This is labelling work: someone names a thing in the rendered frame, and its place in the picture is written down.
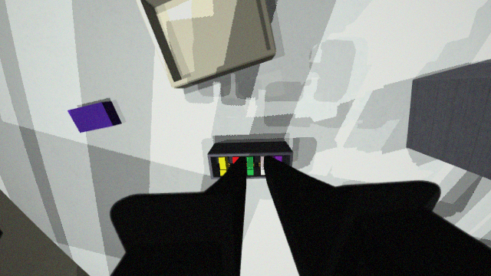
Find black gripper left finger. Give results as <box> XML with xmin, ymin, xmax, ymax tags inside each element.
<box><xmin>110</xmin><ymin>156</ymin><xmax>246</xmax><ymax>276</ymax></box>

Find beige shallow tray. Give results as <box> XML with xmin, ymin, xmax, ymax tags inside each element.
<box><xmin>136</xmin><ymin>0</ymin><xmax>276</xmax><ymax>89</ymax></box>

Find green fuse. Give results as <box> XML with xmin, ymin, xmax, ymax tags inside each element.
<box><xmin>247</xmin><ymin>156</ymin><xmax>254</xmax><ymax>176</ymax></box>

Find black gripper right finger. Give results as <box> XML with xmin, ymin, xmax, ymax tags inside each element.
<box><xmin>264</xmin><ymin>156</ymin><xmax>441</xmax><ymax>276</ymax></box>

